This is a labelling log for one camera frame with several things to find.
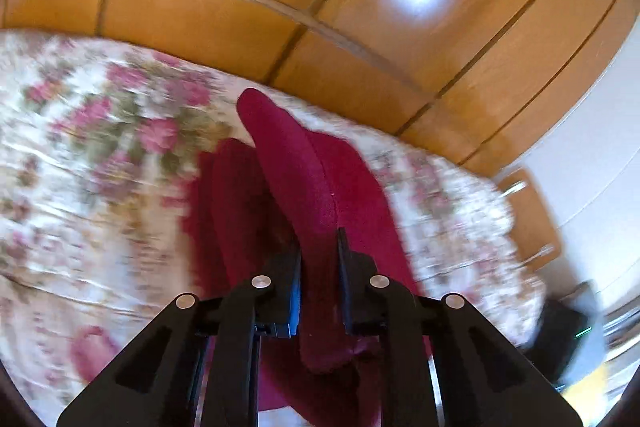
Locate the floral bedspread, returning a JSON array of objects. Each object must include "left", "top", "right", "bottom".
[{"left": 0, "top": 29, "right": 548, "bottom": 414}]

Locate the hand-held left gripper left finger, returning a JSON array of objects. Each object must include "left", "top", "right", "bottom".
[{"left": 56, "top": 243, "right": 303, "bottom": 427}]

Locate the dark red garment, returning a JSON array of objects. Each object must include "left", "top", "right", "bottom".
[{"left": 182, "top": 88, "right": 436, "bottom": 427}]

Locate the small wooden furniture piece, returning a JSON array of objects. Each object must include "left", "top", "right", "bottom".
[{"left": 495, "top": 167, "right": 565, "bottom": 275}]

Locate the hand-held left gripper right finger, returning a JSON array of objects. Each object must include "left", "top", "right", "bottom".
[{"left": 336, "top": 227, "right": 584, "bottom": 427}]

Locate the wooden wardrobe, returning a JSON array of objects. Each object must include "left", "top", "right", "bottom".
[{"left": 0, "top": 0, "right": 640, "bottom": 180}]

